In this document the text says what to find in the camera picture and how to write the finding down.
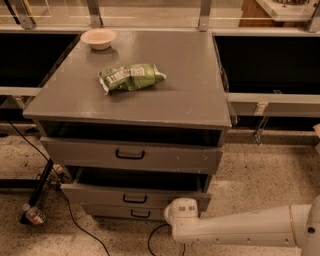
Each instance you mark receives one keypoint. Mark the grey drawer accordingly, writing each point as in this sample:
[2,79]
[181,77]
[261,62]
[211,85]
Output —
[134,188]
[137,213]
[133,155]

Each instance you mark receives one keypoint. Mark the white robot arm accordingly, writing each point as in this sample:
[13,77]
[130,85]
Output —
[285,226]

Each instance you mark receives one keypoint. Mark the grey top drawer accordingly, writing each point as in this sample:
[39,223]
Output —
[133,155]

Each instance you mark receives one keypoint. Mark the grey drawer cabinet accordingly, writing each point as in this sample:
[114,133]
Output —
[187,108]

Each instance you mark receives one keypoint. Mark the grey bottom drawer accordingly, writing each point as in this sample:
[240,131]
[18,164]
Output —
[137,213]

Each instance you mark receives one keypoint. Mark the green chip bag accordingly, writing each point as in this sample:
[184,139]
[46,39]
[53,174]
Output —
[130,78]

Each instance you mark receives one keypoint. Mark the beige bowl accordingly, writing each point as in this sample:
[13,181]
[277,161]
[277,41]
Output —
[98,38]

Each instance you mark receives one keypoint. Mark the black metal stand leg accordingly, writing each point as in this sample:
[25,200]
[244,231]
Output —
[38,190]

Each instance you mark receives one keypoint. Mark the wooden furniture in background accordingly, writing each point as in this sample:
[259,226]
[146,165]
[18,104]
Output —
[277,13]

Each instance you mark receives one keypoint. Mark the plastic water bottle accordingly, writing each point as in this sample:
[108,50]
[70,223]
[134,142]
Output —
[33,214]

